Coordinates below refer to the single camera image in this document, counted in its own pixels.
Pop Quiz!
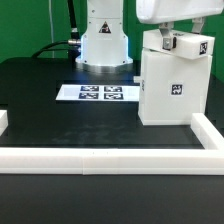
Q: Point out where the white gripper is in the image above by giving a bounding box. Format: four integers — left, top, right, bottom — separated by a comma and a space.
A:
136, 0, 224, 50

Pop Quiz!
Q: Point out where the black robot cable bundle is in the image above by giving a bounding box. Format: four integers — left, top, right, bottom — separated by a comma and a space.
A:
31, 0, 83, 59

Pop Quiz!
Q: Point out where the white cabinet top block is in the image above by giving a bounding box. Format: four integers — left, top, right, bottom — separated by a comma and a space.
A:
143, 29, 215, 60

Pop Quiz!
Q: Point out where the white cabinet body box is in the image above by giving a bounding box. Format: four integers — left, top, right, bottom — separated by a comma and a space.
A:
138, 49, 212, 125

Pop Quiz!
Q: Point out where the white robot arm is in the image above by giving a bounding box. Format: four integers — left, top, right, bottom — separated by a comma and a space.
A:
76, 0, 224, 72

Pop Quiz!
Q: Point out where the white marker base plate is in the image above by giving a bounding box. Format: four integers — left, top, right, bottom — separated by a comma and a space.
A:
56, 84, 139, 102

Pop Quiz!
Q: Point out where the white U-shaped fence frame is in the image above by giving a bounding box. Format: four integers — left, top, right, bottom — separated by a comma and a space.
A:
0, 113, 224, 175

